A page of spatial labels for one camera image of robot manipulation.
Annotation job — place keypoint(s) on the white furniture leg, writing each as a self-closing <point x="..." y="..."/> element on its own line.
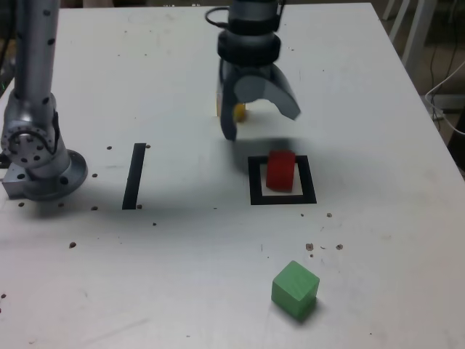
<point x="416" y="32"/>

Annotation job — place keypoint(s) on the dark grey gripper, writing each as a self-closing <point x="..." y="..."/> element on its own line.
<point x="232" y="70"/>

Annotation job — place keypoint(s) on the black tape strip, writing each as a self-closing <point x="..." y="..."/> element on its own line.
<point x="133" y="178"/>

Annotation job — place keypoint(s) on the green cube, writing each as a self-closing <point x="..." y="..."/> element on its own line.
<point x="294" y="287"/>

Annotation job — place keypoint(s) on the yellow cube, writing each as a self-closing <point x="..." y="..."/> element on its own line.
<point x="240" y="112"/>

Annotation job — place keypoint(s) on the black tape square outline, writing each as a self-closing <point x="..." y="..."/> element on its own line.
<point x="283" y="200"/>

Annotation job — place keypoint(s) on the red cube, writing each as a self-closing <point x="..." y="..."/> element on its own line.
<point x="279" y="171"/>

